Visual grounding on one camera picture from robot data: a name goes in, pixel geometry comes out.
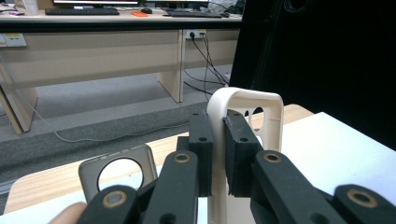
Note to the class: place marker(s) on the white cup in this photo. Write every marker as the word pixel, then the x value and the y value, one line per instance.
pixel 31 6

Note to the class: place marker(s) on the peach phone case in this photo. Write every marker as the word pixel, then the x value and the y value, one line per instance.
pixel 249 95

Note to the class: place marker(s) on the orange flat item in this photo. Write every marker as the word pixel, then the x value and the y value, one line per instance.
pixel 139 14

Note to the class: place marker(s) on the black curtain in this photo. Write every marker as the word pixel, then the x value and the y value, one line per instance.
pixel 311 46

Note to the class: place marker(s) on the white power socket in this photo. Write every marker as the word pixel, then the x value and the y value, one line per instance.
pixel 196 34

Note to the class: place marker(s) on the beige wooden desk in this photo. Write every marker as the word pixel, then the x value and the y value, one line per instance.
pixel 93 56

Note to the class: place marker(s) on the white table sheet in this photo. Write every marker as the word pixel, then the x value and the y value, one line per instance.
pixel 327 149

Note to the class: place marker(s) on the grey label plate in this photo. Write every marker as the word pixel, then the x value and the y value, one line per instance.
pixel 14 40

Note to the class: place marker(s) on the black monitor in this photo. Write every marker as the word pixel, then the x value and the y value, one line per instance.
pixel 93 2
pixel 176 1

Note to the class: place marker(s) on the black computer mouse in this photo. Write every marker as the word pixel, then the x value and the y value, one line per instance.
pixel 146 11
pixel 224 14

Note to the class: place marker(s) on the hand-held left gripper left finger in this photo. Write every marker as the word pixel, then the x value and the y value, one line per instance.
pixel 183 186

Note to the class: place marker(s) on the black keyboard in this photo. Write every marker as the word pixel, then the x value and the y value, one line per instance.
pixel 193 14
pixel 81 11

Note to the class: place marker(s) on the grey phone case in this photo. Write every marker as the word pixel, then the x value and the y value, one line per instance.
pixel 90 174

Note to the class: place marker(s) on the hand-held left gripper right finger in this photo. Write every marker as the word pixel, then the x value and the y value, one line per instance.
pixel 271 186

